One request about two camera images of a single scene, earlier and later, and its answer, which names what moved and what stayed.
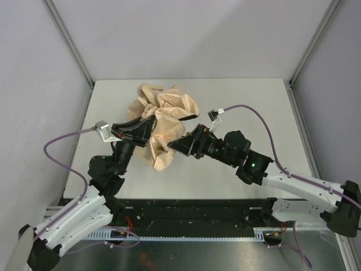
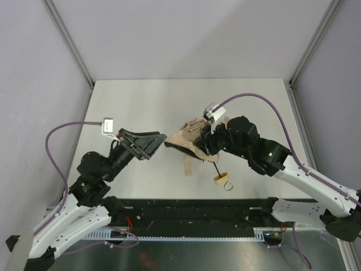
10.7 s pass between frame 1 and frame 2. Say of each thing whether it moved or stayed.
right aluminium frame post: stayed
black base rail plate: stayed
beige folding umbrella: moved
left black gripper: moved
